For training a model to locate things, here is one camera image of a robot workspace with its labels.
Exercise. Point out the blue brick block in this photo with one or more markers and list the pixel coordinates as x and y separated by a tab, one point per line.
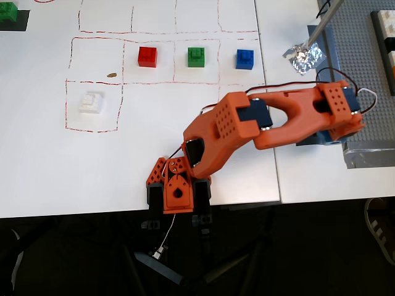
244	59

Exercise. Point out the grey tape strip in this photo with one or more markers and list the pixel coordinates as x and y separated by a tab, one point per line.
331	55

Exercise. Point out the black table clamp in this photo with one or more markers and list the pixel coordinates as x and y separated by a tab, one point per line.
202	194
154	197

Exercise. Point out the silver duct tape patch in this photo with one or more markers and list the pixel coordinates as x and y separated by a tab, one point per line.
370	155

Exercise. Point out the orange robot base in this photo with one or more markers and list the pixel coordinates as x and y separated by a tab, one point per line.
177	200

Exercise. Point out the white brick block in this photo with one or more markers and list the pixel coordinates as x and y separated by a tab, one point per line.
90	103

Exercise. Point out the black shoe white stripes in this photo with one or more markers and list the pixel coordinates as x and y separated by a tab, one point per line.
378	228

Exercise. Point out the small white brick patch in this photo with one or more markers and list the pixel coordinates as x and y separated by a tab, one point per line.
392	58

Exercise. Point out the black brick patch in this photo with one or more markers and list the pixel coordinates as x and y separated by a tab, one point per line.
390	44

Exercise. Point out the green brick block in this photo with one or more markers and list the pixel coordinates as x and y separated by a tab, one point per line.
6	10
196	57

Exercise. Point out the large white brick patch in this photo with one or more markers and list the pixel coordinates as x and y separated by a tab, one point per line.
388	24

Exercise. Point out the grey studded baseplate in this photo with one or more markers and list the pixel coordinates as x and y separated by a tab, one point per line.
364	61

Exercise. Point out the black tripod stand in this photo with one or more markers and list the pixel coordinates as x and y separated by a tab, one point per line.
160	268

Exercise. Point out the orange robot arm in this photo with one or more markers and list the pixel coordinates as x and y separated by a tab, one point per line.
216	145

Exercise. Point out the crumpled aluminium foil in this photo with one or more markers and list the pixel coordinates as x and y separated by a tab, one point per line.
304	60

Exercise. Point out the red brick block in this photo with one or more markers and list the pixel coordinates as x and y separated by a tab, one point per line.
148	57

